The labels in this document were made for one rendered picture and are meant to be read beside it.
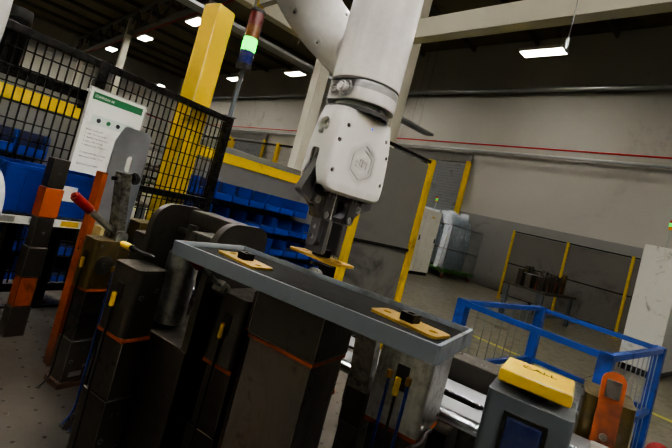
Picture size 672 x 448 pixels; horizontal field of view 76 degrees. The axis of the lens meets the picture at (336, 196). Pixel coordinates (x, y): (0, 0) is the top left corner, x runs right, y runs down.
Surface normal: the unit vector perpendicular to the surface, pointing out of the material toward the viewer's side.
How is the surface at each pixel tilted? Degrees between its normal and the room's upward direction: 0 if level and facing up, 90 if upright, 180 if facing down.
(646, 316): 90
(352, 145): 89
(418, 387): 90
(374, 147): 89
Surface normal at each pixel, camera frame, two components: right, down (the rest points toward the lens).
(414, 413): -0.49, -0.16
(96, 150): 0.83, 0.21
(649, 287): -0.73, -0.22
